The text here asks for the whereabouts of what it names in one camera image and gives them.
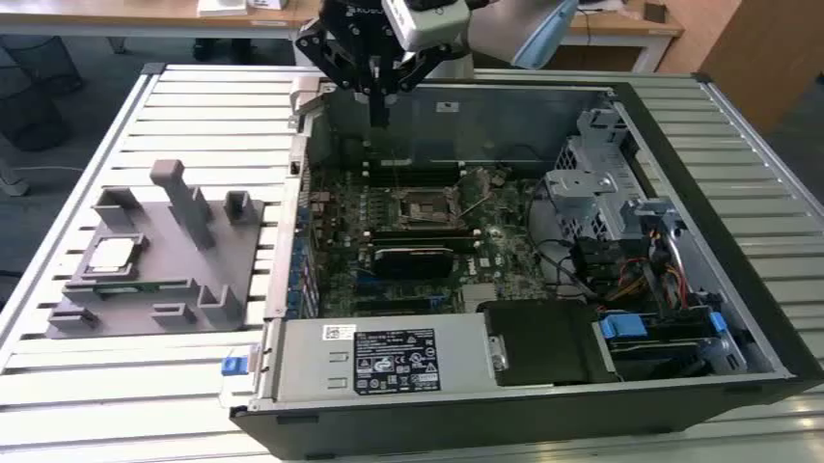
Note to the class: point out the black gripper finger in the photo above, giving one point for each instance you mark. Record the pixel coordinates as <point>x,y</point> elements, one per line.
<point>322,58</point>
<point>421,62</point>

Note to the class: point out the thin metal locking lever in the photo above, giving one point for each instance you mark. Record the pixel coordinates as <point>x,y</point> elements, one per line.
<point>486,192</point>

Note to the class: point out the silver green CPU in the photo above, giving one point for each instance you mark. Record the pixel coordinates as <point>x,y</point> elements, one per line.
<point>112,253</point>

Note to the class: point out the CPU socket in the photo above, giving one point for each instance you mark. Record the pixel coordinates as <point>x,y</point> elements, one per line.
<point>425,207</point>

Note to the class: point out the white box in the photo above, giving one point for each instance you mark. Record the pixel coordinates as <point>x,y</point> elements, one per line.
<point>222,7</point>

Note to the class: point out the wooden desk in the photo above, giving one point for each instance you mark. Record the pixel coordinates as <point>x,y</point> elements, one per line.
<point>128,17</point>

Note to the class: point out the small black box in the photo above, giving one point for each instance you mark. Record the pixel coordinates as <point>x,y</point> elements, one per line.
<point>654,12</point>

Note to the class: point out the silver drive cage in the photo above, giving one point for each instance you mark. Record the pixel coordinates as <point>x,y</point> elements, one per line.
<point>580,202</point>

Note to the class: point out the black graphics card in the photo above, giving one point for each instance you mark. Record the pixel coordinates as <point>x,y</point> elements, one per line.
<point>411,263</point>

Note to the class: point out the black mesh waste basket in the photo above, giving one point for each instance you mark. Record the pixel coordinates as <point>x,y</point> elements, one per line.
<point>32,120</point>
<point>45,62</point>

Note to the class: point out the green motherboard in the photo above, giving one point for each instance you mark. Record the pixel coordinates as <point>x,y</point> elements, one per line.
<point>509,270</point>

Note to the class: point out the small silver chipset heatsink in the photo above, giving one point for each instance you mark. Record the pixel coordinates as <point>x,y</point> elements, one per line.
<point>481,295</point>

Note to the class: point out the grey parts rack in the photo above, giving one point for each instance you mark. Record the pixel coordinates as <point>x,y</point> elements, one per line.
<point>160,270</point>

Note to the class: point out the wooden cabinet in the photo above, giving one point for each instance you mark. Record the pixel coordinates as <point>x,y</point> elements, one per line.
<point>765,58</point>

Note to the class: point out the green RAM stick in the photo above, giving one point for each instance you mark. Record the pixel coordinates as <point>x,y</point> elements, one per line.
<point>144,286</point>

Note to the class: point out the silver power supply unit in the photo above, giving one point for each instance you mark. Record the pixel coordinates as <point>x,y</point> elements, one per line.
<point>309,357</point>

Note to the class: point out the blue disk carrier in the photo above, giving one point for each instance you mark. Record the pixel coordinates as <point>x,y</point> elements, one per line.
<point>621,330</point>

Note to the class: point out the blue plastic case latch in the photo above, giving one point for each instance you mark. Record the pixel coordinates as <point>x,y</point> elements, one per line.
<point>232,365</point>

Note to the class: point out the blue plastic bay latch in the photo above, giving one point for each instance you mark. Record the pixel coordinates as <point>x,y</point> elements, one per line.
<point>716,325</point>

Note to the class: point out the black hard disk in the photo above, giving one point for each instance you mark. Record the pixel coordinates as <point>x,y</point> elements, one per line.
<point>656,362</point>

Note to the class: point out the black open PC case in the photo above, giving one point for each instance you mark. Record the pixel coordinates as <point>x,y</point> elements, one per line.
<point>450,424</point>

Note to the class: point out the white black-faced wrist camera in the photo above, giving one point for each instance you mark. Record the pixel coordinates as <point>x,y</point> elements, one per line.
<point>431,26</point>

